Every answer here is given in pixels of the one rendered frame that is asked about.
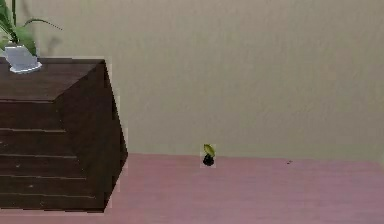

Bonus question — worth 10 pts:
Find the small yellow and black object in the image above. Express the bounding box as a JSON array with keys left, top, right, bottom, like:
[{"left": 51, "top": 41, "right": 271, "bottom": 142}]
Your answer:
[{"left": 202, "top": 143, "right": 216, "bottom": 167}]

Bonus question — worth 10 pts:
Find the dark brown chest of drawers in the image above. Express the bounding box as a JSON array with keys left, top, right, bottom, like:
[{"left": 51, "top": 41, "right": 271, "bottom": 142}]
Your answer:
[{"left": 0, "top": 56, "right": 129, "bottom": 213}]

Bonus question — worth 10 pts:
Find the green house plant white pot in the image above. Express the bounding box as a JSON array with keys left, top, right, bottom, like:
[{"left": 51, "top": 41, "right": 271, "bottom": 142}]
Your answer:
[{"left": 0, "top": 0, "right": 63, "bottom": 75}]

